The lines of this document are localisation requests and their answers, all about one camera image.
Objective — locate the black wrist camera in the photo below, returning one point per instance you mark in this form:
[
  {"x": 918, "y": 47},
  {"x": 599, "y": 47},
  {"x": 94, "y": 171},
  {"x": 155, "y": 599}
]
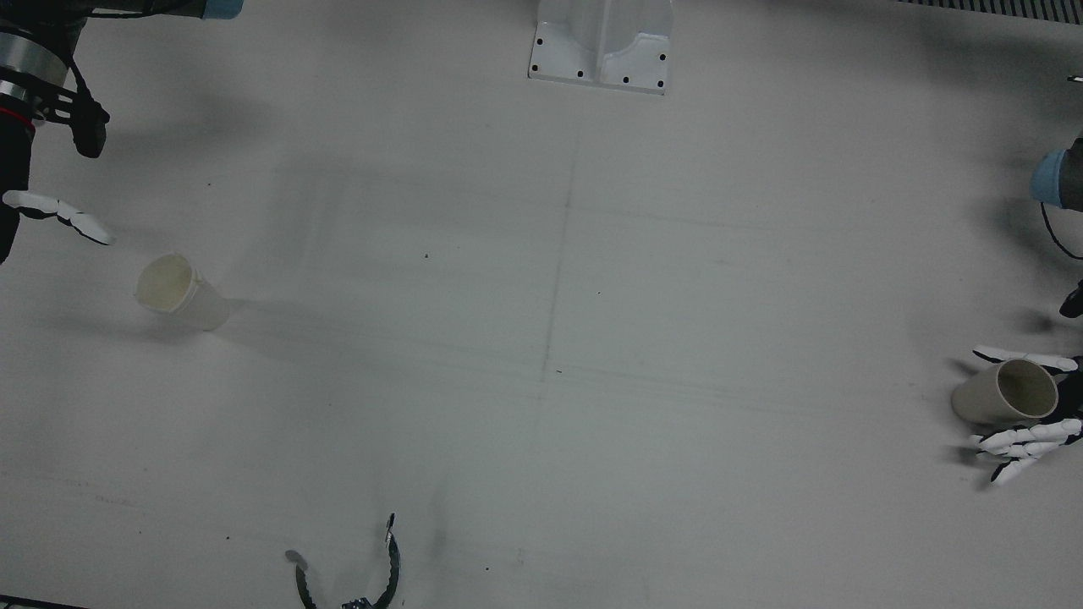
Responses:
[
  {"x": 89, "y": 131},
  {"x": 1074, "y": 303}
]

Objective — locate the right UR5e robot arm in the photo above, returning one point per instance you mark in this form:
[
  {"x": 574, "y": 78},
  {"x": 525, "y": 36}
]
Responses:
[{"x": 34, "y": 59}]

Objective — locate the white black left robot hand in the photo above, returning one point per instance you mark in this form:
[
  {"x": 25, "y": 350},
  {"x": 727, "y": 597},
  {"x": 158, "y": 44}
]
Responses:
[{"x": 1070, "y": 397}]

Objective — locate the white paper cup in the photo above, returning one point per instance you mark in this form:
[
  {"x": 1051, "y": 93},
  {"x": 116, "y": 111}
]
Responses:
[{"x": 190, "y": 300}]

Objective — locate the beige paper cup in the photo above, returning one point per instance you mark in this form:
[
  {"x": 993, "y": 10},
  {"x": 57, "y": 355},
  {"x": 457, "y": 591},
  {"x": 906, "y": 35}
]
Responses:
[{"x": 986, "y": 397}]

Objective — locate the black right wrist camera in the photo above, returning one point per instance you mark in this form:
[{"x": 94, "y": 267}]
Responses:
[{"x": 89, "y": 131}]

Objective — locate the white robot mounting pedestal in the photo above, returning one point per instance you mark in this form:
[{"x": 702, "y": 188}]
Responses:
[{"x": 601, "y": 42}]

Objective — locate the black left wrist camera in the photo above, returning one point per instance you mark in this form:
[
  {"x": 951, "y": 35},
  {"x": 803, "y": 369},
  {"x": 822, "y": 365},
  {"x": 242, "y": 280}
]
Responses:
[{"x": 1074, "y": 303}]

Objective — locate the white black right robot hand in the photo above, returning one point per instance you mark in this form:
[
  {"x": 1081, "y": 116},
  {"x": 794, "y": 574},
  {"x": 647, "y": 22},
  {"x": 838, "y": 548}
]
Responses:
[{"x": 15, "y": 169}]

